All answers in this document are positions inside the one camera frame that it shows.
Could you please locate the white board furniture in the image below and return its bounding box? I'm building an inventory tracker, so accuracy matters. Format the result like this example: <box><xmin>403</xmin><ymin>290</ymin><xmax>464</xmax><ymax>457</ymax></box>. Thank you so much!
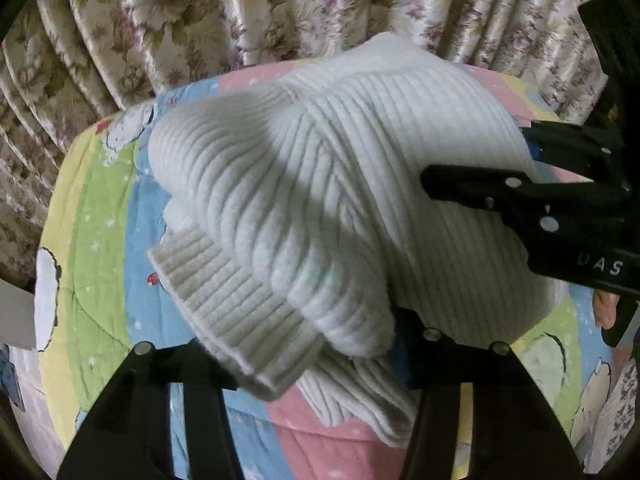
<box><xmin>0</xmin><ymin>280</ymin><xmax>40</xmax><ymax>352</ymax></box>

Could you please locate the person's right hand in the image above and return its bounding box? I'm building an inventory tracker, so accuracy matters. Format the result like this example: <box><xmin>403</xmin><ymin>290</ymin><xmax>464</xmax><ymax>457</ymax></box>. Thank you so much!
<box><xmin>594</xmin><ymin>291</ymin><xmax>623</xmax><ymax>332</ymax></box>

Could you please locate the floral beige curtain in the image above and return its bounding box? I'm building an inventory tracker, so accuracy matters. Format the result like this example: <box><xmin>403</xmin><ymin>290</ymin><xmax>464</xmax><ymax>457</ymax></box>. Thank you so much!
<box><xmin>0</xmin><ymin>0</ymin><xmax>618</xmax><ymax>291</ymax></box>

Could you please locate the floral patterned cloth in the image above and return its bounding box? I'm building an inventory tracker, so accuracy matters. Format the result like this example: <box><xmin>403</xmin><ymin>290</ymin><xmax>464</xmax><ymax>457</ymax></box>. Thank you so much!
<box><xmin>585</xmin><ymin>357</ymin><xmax>638</xmax><ymax>443</ymax></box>

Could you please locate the white ribbed knit sweater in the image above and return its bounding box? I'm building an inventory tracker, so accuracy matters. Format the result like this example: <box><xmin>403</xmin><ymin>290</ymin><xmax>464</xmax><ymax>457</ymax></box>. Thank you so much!
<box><xmin>147</xmin><ymin>31</ymin><xmax>566</xmax><ymax>448</ymax></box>

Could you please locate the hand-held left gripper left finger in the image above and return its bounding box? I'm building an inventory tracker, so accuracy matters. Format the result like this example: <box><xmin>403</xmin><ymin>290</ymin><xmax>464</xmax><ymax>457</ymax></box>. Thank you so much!
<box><xmin>56</xmin><ymin>337</ymin><xmax>242</xmax><ymax>480</ymax></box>

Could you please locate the colourful cartoon printed blanket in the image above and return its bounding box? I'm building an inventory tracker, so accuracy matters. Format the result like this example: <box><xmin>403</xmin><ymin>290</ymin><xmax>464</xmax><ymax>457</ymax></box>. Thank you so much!
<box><xmin>34</xmin><ymin>59</ymin><xmax>616</xmax><ymax>480</ymax></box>

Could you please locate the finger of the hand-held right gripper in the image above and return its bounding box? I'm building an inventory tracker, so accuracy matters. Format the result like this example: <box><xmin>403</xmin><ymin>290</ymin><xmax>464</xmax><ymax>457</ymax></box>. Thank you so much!
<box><xmin>420</xmin><ymin>163</ymin><xmax>632</xmax><ymax>241</ymax></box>
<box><xmin>519</xmin><ymin>118</ymin><xmax>628</xmax><ymax>185</ymax></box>

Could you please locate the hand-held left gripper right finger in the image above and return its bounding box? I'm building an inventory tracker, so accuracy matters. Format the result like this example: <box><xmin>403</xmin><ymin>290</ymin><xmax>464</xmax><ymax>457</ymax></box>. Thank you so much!
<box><xmin>392</xmin><ymin>306</ymin><xmax>587</xmax><ymax>480</ymax></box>

